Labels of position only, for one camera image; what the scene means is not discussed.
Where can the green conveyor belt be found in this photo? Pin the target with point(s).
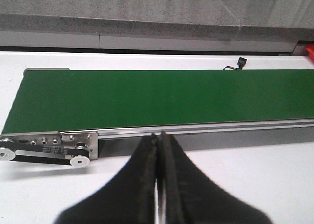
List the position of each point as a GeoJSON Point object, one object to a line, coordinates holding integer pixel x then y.
{"type": "Point", "coordinates": [64, 100]}

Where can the aluminium conveyor frame rail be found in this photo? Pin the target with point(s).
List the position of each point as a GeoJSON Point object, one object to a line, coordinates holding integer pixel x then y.
{"type": "Point", "coordinates": [88, 138]}

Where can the grey stone counter slab right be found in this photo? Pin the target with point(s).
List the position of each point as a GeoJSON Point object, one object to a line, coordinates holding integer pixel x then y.
{"type": "Point", "coordinates": [288, 21]}

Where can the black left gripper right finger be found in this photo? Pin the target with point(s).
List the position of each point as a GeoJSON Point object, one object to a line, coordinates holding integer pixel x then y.
{"type": "Point", "coordinates": [187, 196]}

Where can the grey stone counter slab left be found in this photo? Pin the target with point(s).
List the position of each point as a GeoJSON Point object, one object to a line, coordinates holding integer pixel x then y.
{"type": "Point", "coordinates": [132, 24]}

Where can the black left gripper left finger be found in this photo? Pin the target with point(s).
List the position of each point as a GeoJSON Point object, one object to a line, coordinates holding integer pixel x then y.
{"type": "Point", "coordinates": [128, 198]}

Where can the red plastic tray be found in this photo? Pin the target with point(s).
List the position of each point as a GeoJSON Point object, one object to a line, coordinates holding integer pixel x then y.
{"type": "Point", "coordinates": [310, 49]}

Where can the black drive belt with pulleys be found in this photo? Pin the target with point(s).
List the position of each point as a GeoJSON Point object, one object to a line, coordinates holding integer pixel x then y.
{"type": "Point", "coordinates": [21, 152]}

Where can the black connector with cable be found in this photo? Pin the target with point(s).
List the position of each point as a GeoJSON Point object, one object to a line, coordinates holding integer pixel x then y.
{"type": "Point", "coordinates": [240, 64]}

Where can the grey stone counter slab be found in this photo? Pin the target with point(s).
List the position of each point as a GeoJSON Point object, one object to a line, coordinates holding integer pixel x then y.
{"type": "Point", "coordinates": [288, 21]}
{"type": "Point", "coordinates": [132, 24]}

